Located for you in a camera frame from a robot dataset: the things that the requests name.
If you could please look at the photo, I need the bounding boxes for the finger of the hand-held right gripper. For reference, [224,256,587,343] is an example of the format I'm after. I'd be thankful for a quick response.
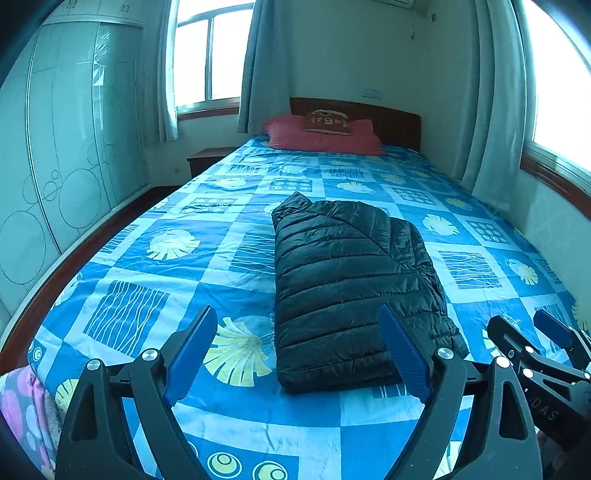
[487,315,591,386]
[533,309,591,370]

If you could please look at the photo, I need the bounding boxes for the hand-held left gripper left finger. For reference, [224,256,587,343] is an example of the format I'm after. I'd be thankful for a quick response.
[54,305,219,480]

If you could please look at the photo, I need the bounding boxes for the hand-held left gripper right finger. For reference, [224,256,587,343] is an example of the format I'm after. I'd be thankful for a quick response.
[376,304,543,480]

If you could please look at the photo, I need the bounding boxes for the black puffer jacket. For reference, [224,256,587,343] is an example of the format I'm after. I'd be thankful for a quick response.
[271,191,472,394]

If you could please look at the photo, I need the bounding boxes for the bed with blue patterned sheet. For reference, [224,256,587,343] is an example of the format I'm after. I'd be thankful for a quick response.
[25,136,591,480]

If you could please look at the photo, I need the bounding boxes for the wooden window sill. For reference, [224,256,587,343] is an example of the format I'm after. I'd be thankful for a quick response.
[519,152,591,208]
[177,105,241,121]

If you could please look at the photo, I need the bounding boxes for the pink floral cloth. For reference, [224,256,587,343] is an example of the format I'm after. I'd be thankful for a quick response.
[0,367,61,480]

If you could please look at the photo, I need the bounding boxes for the dark wooden nightstand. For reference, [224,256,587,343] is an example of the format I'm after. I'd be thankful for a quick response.
[187,147,238,178]

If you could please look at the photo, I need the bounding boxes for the grey curtain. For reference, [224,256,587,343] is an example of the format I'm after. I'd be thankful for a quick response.
[236,0,293,136]
[461,0,539,204]
[143,0,180,144]

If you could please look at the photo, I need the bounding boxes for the dark wooden headboard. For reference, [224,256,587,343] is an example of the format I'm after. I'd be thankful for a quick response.
[290,97,423,153]

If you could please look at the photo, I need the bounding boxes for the red pillow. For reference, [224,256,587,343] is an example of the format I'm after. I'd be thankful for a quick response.
[263,115,387,155]

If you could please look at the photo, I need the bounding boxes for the brown printed cushion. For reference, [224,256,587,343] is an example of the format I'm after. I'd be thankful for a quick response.
[300,108,354,137]

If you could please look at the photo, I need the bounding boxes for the white wardrobe with circle pattern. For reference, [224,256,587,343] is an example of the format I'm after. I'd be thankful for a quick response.
[0,0,155,333]

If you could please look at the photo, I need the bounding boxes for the window with white frame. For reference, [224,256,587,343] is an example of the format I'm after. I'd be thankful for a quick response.
[519,0,591,171]
[168,0,257,109]

